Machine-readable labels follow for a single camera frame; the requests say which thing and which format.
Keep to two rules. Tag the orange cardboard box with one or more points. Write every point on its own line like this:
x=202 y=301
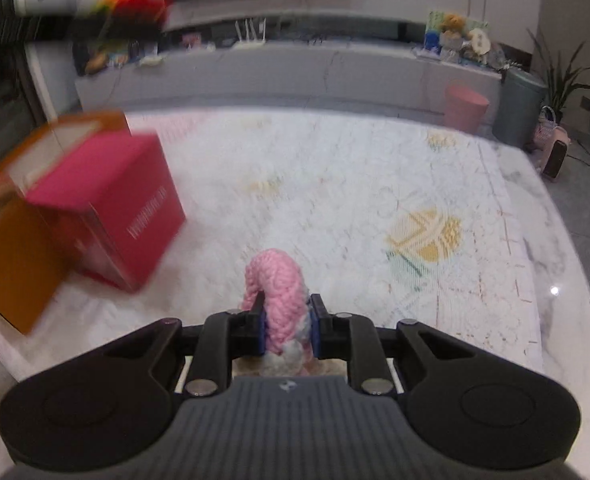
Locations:
x=32 y=266

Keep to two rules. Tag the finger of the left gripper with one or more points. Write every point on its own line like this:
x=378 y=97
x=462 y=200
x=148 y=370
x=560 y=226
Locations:
x=25 y=29

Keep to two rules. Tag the pink space heater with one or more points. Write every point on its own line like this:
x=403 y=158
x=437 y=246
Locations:
x=553 y=140

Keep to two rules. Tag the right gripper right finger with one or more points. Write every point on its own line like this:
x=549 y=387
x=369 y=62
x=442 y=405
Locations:
x=353 y=339

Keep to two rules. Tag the teddy bear on cabinet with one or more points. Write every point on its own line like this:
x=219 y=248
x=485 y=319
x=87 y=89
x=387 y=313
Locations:
x=452 y=31

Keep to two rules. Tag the red flower gift box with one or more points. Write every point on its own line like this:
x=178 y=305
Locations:
x=111 y=202

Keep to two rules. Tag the pink white crochet toy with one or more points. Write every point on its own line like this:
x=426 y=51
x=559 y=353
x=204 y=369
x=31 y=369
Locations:
x=277 y=278

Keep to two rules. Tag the red green crochet fruit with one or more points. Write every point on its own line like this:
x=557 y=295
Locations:
x=141 y=20

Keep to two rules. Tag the white lace tablecloth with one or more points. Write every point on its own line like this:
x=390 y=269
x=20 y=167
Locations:
x=386 y=218

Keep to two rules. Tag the floor potted plant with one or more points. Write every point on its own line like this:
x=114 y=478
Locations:
x=562 y=78

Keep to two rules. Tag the grey trash bin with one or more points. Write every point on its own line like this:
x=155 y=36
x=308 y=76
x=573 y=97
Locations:
x=521 y=97

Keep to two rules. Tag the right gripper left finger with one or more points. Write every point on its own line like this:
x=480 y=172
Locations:
x=213 y=347

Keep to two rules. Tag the white wifi router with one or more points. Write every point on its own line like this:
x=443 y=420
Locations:
x=251 y=33

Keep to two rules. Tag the white marble tv cabinet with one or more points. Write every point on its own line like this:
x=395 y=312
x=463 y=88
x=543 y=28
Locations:
x=365 y=73

